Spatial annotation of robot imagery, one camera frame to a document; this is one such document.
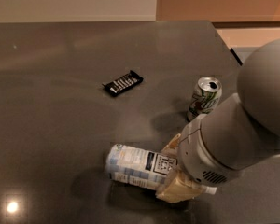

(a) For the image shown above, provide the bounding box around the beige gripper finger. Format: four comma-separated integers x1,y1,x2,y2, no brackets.
161,133,181,158
156,169,205,203

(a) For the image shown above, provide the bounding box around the blue label plastic water bottle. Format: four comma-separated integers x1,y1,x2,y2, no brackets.
105,144,217,195

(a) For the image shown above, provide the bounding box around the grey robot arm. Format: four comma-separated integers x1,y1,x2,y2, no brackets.
156,39,280,203

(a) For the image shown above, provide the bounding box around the green white soda can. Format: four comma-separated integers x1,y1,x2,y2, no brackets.
187,77,222,121

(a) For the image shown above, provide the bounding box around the black snack bar wrapper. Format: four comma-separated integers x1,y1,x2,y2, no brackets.
103,70,144,97

